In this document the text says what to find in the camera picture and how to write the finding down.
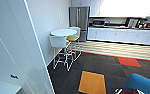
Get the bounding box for white wardrobe door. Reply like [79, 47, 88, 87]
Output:
[7, 0, 55, 94]

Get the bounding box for coffee machine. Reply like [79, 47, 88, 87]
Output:
[125, 17, 140, 28]

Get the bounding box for white round object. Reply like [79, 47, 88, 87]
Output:
[50, 28, 78, 37]

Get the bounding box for steel fridge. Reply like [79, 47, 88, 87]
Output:
[69, 6, 91, 43]

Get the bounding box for white base kitchen cabinets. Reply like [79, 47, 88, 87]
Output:
[86, 26, 150, 47]

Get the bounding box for black microwave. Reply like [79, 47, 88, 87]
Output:
[92, 19, 106, 28]

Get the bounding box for grey chair white wire legs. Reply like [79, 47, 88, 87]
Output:
[49, 34, 74, 73]

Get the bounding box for white wall kitchen cabinets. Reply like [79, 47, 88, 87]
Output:
[70, 0, 150, 19]

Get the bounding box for small black wardrobe latch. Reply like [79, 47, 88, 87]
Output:
[9, 74, 19, 80]

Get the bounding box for yellow chair white legs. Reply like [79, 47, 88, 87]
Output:
[65, 35, 83, 63]

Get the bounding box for pale chair seat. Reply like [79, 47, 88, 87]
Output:
[69, 26, 82, 43]

